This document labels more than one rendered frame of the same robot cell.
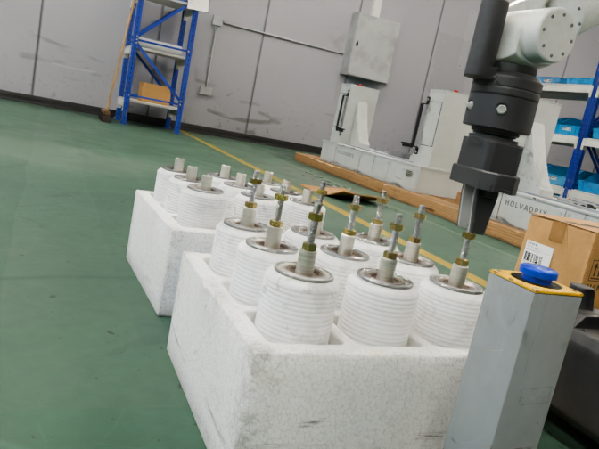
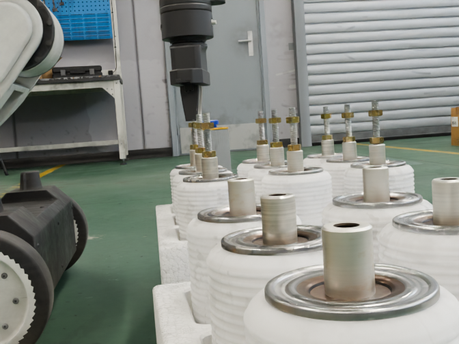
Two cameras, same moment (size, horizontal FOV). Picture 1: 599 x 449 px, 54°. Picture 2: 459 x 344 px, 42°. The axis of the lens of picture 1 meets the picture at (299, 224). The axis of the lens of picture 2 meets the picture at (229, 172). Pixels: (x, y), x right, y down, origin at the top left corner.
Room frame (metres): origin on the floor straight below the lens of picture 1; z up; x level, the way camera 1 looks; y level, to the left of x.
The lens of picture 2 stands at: (1.78, 0.14, 0.33)
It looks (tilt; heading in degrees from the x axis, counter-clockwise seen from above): 5 degrees down; 198
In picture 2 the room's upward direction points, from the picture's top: 4 degrees counter-clockwise
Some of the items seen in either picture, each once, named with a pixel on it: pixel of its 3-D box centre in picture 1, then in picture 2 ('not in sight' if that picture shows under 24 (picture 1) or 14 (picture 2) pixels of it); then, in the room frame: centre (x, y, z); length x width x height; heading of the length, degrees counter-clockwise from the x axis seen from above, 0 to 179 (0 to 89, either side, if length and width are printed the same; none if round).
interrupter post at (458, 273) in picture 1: (457, 276); (196, 159); (0.80, -0.23, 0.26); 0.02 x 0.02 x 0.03
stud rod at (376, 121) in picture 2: (252, 193); (376, 127); (0.91, 0.08, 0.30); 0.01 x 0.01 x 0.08
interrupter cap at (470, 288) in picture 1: (455, 284); (197, 166); (0.80, -0.23, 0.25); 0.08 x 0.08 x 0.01
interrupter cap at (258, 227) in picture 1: (247, 225); (378, 165); (0.91, 0.08, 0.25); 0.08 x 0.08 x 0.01
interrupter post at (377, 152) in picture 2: (248, 217); (377, 155); (0.91, 0.08, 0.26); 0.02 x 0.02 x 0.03
